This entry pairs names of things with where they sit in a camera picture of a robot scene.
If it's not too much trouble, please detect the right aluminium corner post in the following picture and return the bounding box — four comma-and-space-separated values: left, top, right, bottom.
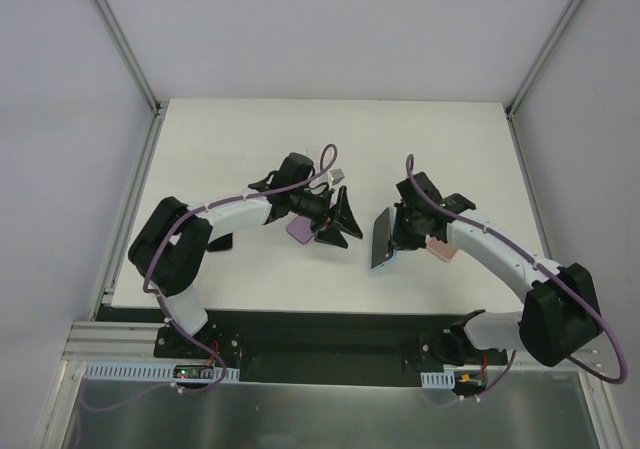
505, 0, 587, 121

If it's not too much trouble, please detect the pink phone case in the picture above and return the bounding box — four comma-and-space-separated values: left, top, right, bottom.
426, 237, 458, 262

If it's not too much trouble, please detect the left white cable duct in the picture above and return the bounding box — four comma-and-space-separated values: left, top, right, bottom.
84, 362, 240, 384

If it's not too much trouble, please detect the left aluminium corner post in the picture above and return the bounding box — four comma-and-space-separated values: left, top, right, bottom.
90, 0, 163, 116

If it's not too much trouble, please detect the right white cable duct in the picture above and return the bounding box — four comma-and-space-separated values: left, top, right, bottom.
420, 370, 456, 390

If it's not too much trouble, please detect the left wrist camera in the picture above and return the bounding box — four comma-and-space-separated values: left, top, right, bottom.
327, 169, 345, 185

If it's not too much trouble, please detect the white cable duct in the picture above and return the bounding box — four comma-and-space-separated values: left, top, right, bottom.
84, 362, 240, 384
420, 370, 456, 390

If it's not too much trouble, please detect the aluminium corner post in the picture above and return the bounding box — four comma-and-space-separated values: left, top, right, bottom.
505, 0, 587, 121
90, 0, 163, 116

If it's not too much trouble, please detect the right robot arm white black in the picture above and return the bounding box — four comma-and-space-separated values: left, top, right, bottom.
388, 172, 603, 367

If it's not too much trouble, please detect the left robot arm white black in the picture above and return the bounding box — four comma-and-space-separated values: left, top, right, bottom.
127, 152, 363, 358

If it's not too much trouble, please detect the purple phone black screen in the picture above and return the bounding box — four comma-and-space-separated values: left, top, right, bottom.
286, 216, 314, 245

